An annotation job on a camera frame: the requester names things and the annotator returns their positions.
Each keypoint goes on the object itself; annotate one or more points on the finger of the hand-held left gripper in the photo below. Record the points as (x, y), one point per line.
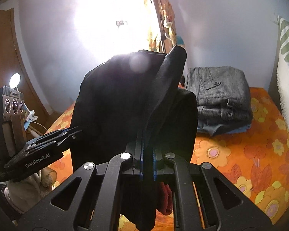
(50, 144)
(67, 131)

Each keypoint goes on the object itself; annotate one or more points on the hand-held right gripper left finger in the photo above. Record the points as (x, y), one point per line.
(103, 187)

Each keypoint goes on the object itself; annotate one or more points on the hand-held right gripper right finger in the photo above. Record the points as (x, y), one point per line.
(190, 192)

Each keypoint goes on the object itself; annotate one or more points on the black pants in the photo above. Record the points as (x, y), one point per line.
(110, 101)

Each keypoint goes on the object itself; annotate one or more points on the person's left forearm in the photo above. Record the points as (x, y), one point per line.
(2, 204)

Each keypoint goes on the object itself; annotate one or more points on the grey folded pants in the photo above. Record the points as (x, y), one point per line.
(221, 93)

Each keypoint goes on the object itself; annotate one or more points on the person's left hand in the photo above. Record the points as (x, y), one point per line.
(26, 190)

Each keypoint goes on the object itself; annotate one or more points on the red cloth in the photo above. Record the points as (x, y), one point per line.
(164, 199)

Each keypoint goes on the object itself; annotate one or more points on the orange floral bedsheet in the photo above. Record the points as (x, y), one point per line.
(231, 161)

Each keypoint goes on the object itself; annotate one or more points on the white clip lamp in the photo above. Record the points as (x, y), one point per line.
(14, 79)

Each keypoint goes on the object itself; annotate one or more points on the white and blue folded cloth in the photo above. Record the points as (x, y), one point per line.
(240, 130)

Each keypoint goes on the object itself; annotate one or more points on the wooden door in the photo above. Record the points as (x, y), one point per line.
(4, 53)

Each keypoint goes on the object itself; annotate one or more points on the grey metal tripod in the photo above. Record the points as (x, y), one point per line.
(160, 28)

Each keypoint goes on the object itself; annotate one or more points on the teal object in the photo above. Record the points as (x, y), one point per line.
(181, 41)

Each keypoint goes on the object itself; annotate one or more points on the floral curtain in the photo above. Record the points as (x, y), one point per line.
(168, 12)

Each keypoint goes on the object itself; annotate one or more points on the green striped white blanket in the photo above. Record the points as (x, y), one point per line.
(288, 48)

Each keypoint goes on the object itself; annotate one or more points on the wall socket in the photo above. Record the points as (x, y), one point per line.
(121, 23)

